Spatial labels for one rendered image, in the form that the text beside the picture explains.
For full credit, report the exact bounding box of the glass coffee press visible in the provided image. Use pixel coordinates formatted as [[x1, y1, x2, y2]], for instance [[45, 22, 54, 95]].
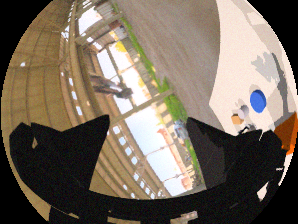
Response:
[[239, 124, 258, 135]]

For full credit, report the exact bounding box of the blue disc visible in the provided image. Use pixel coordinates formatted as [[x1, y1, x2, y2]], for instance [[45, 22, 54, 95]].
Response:
[[250, 89, 266, 113]]

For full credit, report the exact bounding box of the grey cylinder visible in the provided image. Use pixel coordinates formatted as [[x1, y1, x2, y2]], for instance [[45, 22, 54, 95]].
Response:
[[238, 105, 249, 120]]

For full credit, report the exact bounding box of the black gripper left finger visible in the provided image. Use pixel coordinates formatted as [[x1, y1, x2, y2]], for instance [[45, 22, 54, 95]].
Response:
[[31, 115, 110, 189]]

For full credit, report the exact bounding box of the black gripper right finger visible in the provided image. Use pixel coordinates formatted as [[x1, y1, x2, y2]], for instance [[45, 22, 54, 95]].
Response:
[[186, 117, 262, 189]]

